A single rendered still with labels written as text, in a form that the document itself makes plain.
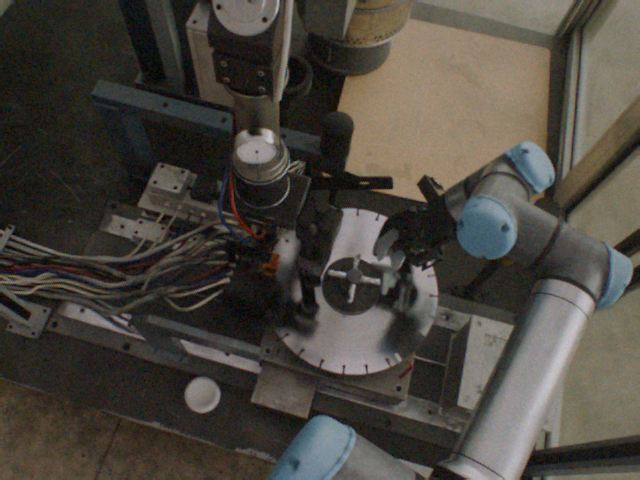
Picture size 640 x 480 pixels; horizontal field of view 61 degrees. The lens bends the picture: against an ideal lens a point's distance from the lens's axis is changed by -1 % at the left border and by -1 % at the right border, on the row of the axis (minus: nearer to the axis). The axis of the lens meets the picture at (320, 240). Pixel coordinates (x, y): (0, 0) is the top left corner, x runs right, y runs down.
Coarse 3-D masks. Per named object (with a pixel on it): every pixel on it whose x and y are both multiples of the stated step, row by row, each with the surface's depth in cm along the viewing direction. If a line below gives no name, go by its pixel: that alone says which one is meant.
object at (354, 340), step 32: (352, 224) 108; (288, 256) 104; (352, 256) 105; (288, 288) 101; (320, 288) 102; (384, 288) 103; (416, 288) 103; (288, 320) 99; (320, 320) 99; (352, 320) 100; (384, 320) 100; (416, 320) 100; (320, 352) 97; (352, 352) 97; (384, 352) 98
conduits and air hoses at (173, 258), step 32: (0, 256) 120; (32, 256) 121; (64, 256) 121; (96, 256) 121; (128, 256) 119; (192, 256) 107; (224, 256) 108; (32, 288) 118; (96, 288) 117; (128, 288) 113; (160, 288) 106
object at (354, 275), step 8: (360, 256) 100; (328, 272) 98; (336, 272) 98; (344, 272) 98; (352, 272) 98; (360, 272) 98; (352, 280) 97; (360, 280) 97; (368, 280) 98; (376, 280) 98; (352, 288) 97; (352, 296) 96
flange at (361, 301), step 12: (336, 264) 103; (348, 264) 103; (360, 264) 103; (324, 276) 102; (372, 276) 102; (324, 288) 101; (336, 288) 101; (348, 288) 100; (360, 288) 100; (372, 288) 101; (336, 300) 100; (360, 300) 100; (372, 300) 100; (348, 312) 99; (360, 312) 100
